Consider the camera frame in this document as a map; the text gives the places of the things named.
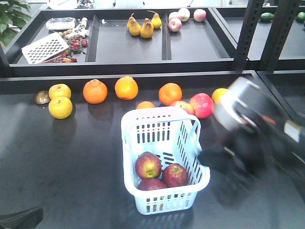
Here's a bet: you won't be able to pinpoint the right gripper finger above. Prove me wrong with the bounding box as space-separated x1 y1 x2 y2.
214 170 255 205
198 147 238 173

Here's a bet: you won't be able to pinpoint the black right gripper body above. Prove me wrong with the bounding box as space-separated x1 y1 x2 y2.
222 118 271 177

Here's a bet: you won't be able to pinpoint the light blue plastic basket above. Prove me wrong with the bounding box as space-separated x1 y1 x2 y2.
121 106 210 215

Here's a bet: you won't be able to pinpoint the dark red apple edge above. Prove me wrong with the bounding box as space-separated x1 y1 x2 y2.
137 177 169 212

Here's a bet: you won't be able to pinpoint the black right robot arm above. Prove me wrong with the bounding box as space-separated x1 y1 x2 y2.
198 119 305 205

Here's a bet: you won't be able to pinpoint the small orange behind basket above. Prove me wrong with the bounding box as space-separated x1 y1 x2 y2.
136 101 155 109

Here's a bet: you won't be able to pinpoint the pink red apple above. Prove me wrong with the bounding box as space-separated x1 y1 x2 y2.
170 100 194 115
189 93 214 119

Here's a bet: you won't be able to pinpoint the yellow apple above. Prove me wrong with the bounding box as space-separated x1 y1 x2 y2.
49 83 71 100
212 88 228 104
48 96 73 119

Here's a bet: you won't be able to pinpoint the pink red apple left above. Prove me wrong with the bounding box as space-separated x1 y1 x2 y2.
170 100 194 115

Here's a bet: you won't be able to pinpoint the orange far left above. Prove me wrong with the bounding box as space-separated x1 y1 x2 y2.
159 83 183 105

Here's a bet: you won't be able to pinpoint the avocados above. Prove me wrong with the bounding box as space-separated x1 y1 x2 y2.
260 11 305 22

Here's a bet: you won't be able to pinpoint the bumpy orange left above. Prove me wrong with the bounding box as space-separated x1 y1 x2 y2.
83 79 108 104

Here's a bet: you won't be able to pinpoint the pink peaches back tray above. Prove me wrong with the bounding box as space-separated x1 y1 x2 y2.
168 8 207 32

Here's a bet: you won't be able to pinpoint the brown pears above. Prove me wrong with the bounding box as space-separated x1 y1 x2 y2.
126 10 163 39

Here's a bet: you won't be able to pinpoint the yellow apple lower left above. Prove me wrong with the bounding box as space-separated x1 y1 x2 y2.
48 96 73 119

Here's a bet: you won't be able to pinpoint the black wooden produce stand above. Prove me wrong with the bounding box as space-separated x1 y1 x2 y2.
0 5 305 229

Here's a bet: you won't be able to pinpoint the yellow apple upper left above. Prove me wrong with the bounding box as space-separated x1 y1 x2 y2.
49 83 71 100

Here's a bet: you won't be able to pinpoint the red cherry tomatoes pile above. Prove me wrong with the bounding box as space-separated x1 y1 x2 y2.
43 29 89 63

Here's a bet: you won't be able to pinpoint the brown half shell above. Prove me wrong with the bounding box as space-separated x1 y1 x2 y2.
34 90 51 104

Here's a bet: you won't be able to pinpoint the white electronic scale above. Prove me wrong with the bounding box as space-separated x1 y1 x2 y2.
46 17 76 30

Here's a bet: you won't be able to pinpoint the white grater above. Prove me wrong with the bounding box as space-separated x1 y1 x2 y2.
21 32 69 64

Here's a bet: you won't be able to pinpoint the green potted plant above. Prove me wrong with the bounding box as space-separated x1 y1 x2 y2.
0 0 31 47

